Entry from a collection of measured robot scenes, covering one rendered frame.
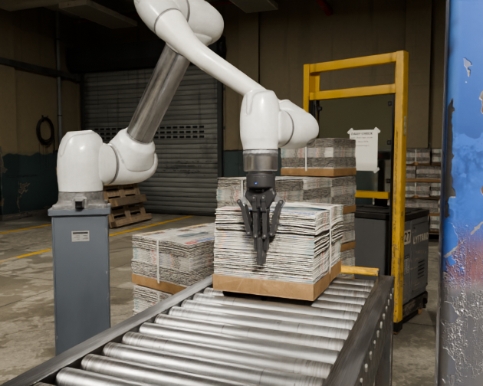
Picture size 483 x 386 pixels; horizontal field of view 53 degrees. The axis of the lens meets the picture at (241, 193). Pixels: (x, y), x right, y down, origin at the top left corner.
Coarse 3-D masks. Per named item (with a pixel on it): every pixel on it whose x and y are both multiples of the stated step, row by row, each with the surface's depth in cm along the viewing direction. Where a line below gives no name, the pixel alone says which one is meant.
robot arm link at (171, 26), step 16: (160, 16) 142; (176, 16) 142; (160, 32) 143; (176, 32) 140; (192, 32) 141; (176, 48) 141; (192, 48) 138; (208, 48) 139; (208, 64) 138; (224, 64) 139; (224, 80) 140; (240, 80) 139; (288, 112) 130; (304, 112) 137; (304, 128) 132; (288, 144) 131; (304, 144) 136
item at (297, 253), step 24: (216, 216) 134; (240, 216) 132; (288, 216) 126; (312, 216) 124; (216, 240) 135; (240, 240) 132; (288, 240) 127; (312, 240) 125; (216, 264) 136; (240, 264) 133; (264, 264) 130; (288, 264) 128; (312, 264) 125
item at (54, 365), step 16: (192, 288) 141; (160, 304) 126; (176, 304) 126; (128, 320) 113; (144, 320) 113; (96, 336) 103; (112, 336) 103; (64, 352) 95; (80, 352) 95; (96, 352) 97; (32, 368) 87; (48, 368) 87; (0, 384) 81; (16, 384) 81; (32, 384) 82
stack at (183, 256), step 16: (208, 224) 252; (144, 240) 216; (160, 240) 208; (176, 240) 205; (192, 240) 205; (208, 240) 205; (144, 256) 216; (160, 256) 210; (176, 256) 202; (192, 256) 199; (208, 256) 206; (144, 272) 216; (160, 272) 209; (176, 272) 203; (192, 272) 200; (208, 272) 207; (144, 288) 217; (144, 304) 219
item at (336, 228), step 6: (288, 204) 149; (294, 204) 149; (312, 204) 151; (318, 204) 151; (324, 204) 152; (330, 204) 152; (336, 204) 153; (336, 210) 148; (342, 210) 157; (336, 216) 149; (336, 222) 147; (342, 222) 158; (336, 228) 149; (342, 228) 159; (336, 234) 150; (336, 240) 150; (336, 246) 152; (336, 252) 154; (336, 258) 154
